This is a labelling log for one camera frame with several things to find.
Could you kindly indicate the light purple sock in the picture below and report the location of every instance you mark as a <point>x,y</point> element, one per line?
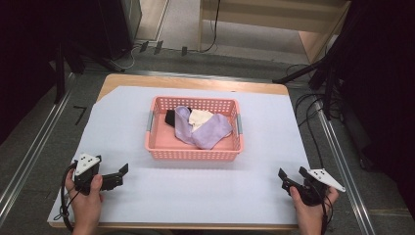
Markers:
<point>212,132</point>
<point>182,127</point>

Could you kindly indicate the black sock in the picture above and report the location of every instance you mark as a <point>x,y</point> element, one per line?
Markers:
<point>170,118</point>

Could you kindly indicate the person's left hand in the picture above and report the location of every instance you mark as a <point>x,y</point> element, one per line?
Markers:
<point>85,205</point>

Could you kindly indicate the black metal stand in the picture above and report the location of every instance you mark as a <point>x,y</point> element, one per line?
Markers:
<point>60,75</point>

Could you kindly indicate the black tripod stand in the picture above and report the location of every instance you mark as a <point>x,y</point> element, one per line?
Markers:
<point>326,70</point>

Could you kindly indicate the dark curtain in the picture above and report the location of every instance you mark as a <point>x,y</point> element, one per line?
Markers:
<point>381,81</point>
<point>29,49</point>

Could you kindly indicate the metal floor rail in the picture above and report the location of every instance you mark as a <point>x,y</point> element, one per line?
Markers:
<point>342,169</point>
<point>36,147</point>

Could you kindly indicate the pink plastic basket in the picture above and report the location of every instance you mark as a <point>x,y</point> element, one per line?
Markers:
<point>163,140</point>

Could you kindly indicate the person's right hand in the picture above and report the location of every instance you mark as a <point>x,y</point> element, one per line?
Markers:
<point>310,213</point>

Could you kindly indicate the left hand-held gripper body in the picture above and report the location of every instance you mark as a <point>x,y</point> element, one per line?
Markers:
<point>85,173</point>

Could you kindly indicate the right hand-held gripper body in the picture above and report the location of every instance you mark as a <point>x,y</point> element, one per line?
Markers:
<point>314,189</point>

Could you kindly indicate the white table sheet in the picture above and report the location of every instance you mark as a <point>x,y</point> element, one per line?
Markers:
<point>195,189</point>

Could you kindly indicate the cream sock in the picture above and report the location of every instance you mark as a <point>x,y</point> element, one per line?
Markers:
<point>199,118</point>

